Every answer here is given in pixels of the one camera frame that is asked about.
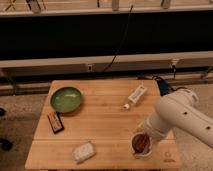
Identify red pepper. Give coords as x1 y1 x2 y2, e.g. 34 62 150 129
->
132 134 150 154

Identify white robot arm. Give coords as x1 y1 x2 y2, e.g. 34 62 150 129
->
135 89 213 149

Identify white ceramic cup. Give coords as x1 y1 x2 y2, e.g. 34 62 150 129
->
131 132 152 158

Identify white tube with cap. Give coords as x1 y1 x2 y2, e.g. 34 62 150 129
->
123 84 147 110

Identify blue box on floor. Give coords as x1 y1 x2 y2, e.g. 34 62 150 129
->
158 81 170 96

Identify wooden table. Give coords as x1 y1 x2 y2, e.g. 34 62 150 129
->
25 79 181 170

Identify white wrapped sponge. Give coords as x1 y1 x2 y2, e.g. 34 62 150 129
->
72 141 96 163

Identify green bowl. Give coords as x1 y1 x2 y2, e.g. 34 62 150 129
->
50 87 82 113

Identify red and black candy bar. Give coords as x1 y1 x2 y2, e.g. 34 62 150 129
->
47 112 64 134

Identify black caster wheel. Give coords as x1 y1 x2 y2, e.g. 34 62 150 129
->
0 138 13 151

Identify black hanging cable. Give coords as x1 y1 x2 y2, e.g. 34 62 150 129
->
101 4 135 72

